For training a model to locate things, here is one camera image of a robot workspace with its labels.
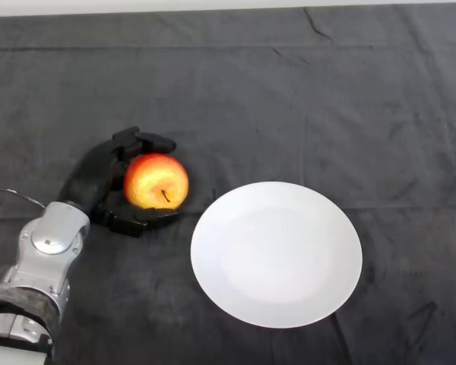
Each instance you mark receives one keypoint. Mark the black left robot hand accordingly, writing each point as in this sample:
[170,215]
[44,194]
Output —
[89,176]

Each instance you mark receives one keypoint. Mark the red yellow apple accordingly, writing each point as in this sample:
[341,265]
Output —
[152,182]

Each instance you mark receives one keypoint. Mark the white round plate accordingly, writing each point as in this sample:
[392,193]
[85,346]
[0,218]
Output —
[276,254]

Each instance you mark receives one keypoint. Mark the black cloth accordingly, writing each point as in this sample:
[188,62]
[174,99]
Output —
[251,95]

